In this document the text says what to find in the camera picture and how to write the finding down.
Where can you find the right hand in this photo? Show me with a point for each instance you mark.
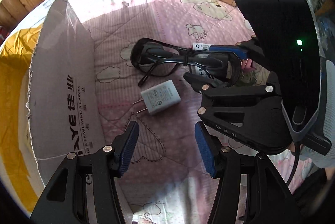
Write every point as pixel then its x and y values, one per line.
pixel 293 148

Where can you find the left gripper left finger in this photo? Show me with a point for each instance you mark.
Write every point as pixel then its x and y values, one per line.
pixel 109 163

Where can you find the white Jiaye cardboard box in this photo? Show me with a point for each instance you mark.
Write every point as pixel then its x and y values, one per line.
pixel 48 100

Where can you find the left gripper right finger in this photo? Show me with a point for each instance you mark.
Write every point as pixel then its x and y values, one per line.
pixel 226 165

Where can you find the white usb charger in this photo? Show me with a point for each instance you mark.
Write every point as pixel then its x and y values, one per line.
pixel 159 97

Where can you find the pink cartoon quilt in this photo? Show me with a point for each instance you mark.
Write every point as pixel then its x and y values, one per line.
pixel 166 181

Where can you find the pink binder clip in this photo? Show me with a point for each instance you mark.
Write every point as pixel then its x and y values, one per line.
pixel 247 65

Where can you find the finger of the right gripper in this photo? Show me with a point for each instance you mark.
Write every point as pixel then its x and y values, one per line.
pixel 206 83
pixel 243 50

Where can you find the black safety glasses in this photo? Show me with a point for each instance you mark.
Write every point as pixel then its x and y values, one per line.
pixel 159 59

